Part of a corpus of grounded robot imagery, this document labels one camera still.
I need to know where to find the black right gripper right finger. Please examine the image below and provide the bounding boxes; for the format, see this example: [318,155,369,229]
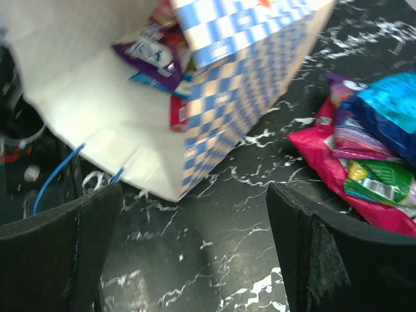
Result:
[266,185,415,311]

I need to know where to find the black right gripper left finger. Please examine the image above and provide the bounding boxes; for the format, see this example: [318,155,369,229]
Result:
[1,183,122,311]

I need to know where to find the green Fox's candy bag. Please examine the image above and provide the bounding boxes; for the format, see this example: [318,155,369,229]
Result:
[344,160,415,208]

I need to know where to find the pink snack bag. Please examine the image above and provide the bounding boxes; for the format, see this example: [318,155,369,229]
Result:
[288,98,415,237]

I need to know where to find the purple Fox's candy bag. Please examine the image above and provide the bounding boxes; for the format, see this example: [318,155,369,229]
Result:
[326,72,402,163]

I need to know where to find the blue snack bag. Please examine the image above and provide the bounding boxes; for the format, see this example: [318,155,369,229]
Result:
[341,71,415,166]

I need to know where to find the small blue candy pack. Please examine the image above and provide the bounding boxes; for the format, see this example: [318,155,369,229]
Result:
[129,72,193,99]

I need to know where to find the blue checkered paper bag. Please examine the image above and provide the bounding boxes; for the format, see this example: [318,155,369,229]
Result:
[1,1,335,202]

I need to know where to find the red flat snack packet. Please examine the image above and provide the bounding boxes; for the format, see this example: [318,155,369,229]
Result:
[170,95,189,133]

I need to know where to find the blue bag handle string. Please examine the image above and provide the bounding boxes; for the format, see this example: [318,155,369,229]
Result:
[32,142,126,216]

